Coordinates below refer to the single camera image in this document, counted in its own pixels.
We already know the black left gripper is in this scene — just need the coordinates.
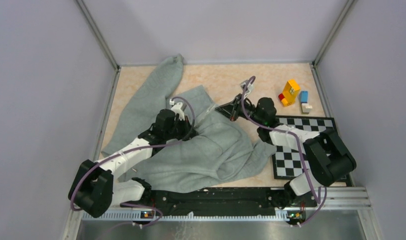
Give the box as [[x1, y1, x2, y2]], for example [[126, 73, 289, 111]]
[[164, 115, 198, 142]]

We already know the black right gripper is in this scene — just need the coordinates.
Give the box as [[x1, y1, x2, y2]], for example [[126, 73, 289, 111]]
[[216, 93, 265, 126]]

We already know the grey zip-up jacket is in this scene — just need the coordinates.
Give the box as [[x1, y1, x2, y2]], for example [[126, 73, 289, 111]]
[[101, 54, 276, 193]]

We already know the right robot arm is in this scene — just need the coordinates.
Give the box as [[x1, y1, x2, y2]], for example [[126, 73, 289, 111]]
[[215, 94, 357, 209]]

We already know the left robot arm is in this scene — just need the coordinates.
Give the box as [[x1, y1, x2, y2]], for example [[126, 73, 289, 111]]
[[68, 108, 198, 218]]

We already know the yellow red toy block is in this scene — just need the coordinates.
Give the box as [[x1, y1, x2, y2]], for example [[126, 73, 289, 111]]
[[278, 79, 301, 107]]

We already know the blue toy block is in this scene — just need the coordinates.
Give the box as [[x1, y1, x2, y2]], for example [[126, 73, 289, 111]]
[[300, 90, 308, 104]]

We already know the white beige toy block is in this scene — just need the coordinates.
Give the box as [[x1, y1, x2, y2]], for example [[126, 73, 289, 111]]
[[301, 102, 313, 114]]

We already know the black white checkerboard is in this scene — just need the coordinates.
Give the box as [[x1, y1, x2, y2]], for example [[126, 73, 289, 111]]
[[272, 115, 336, 180]]

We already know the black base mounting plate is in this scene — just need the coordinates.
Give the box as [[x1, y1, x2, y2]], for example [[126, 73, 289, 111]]
[[138, 187, 318, 217]]

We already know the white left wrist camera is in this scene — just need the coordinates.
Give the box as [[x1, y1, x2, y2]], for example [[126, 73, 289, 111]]
[[169, 99, 187, 121]]

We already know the white cable duct strip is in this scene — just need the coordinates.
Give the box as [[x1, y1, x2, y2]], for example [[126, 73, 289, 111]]
[[82, 210, 289, 222]]

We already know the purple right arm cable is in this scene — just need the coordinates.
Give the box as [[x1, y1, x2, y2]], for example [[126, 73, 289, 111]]
[[241, 76, 328, 228]]

